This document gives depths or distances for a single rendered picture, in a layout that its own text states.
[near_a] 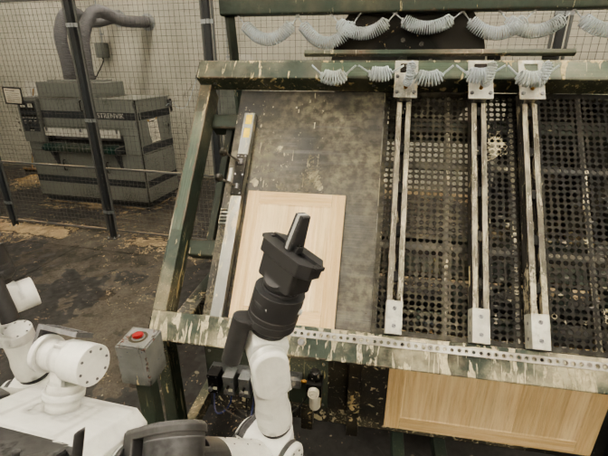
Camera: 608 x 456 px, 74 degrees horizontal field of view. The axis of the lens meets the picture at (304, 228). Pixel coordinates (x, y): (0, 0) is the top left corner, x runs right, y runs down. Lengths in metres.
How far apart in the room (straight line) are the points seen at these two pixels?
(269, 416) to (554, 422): 1.60
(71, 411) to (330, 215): 1.23
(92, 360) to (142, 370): 0.91
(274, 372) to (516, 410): 1.56
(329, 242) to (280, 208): 0.27
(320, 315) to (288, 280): 1.02
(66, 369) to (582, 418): 2.00
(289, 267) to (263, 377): 0.20
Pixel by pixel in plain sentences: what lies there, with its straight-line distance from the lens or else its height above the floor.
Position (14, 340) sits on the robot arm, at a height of 1.31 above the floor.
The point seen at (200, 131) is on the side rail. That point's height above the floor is 1.56.
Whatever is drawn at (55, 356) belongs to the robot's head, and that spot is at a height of 1.43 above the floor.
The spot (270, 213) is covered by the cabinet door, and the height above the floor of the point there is 1.25.
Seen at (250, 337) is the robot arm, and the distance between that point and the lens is 0.72.
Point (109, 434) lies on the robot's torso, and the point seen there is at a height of 1.34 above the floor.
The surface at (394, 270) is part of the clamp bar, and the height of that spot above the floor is 1.11.
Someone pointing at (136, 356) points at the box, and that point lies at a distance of 1.62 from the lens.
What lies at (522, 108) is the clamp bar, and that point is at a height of 1.69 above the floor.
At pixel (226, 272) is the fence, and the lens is 1.73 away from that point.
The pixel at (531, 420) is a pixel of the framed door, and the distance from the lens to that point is 2.20.
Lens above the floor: 1.86
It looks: 22 degrees down
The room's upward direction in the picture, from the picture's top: straight up
